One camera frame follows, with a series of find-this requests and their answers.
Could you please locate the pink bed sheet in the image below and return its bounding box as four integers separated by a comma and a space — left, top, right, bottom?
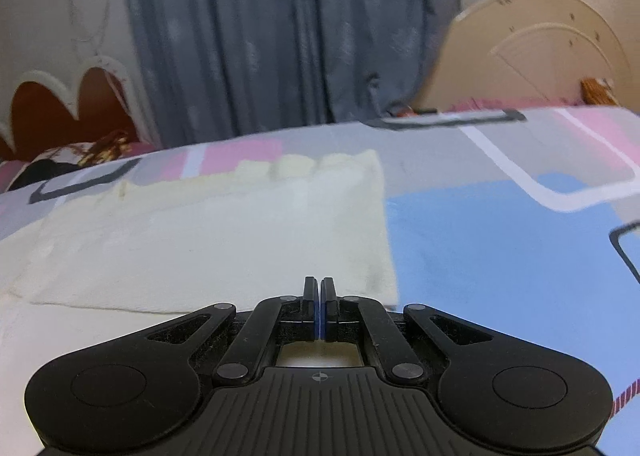
445, 95, 586, 113

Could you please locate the cream arched headboard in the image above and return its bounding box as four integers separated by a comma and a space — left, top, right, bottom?
413, 0, 632, 112

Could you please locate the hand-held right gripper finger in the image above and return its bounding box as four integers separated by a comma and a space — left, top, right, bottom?
320, 276, 497, 385
145, 276, 321, 385

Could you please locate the dark floral pillow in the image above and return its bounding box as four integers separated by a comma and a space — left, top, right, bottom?
10, 130, 136, 190

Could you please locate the blue-grey curtain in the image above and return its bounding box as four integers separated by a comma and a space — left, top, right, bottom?
118, 0, 467, 148

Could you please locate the cream small towel cloth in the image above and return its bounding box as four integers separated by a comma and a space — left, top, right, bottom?
9, 149, 400, 315

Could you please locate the patterned pastel bed sheet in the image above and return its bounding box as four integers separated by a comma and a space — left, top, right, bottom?
0, 105, 640, 456

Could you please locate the red headboard with white frame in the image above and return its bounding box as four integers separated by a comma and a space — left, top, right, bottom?
0, 55, 160, 162

